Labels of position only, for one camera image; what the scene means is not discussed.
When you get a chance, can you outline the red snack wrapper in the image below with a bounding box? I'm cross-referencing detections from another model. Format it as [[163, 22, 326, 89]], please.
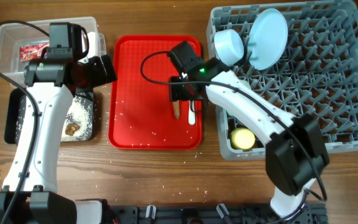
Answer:
[[19, 43, 49, 62]]

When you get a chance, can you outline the mint green bowl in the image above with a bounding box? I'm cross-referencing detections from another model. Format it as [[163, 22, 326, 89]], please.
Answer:
[[240, 80, 251, 89]]

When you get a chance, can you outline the light blue bowl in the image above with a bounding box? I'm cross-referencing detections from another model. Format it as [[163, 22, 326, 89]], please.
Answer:
[[214, 29, 244, 67]]

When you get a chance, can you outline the white rice pile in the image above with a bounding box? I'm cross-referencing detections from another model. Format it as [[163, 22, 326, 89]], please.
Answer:
[[61, 95, 93, 142]]

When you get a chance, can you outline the brown food scrap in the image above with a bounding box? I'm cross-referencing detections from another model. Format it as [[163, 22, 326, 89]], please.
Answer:
[[65, 123, 80, 136]]

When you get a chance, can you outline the grey dishwasher rack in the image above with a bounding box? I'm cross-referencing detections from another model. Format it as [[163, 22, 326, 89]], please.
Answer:
[[206, 0, 358, 161]]

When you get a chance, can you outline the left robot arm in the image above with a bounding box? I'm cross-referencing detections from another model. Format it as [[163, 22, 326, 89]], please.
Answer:
[[0, 22, 117, 223]]

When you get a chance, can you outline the brown carrot-shaped food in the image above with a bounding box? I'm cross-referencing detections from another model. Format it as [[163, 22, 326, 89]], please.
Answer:
[[172, 101, 180, 119]]

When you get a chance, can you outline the clear plastic bin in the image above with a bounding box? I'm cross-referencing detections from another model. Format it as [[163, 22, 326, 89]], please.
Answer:
[[0, 17, 107, 86]]

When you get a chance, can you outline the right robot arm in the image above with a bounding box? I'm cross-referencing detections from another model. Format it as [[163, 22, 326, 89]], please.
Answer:
[[167, 41, 329, 221]]

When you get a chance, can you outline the white plastic spoon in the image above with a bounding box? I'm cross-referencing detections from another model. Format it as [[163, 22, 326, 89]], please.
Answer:
[[188, 101, 196, 125]]

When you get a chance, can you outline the red serving tray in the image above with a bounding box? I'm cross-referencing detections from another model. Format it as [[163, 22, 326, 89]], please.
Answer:
[[108, 35, 203, 150]]

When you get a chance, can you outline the yellow plastic cup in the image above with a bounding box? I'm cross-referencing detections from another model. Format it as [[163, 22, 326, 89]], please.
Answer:
[[230, 128, 255, 150]]

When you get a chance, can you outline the black plastic tray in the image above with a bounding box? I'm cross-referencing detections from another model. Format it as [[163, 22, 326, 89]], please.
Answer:
[[4, 89, 94, 144]]

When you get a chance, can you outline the light blue plate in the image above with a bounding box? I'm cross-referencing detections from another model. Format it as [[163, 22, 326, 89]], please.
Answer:
[[247, 9, 288, 70]]

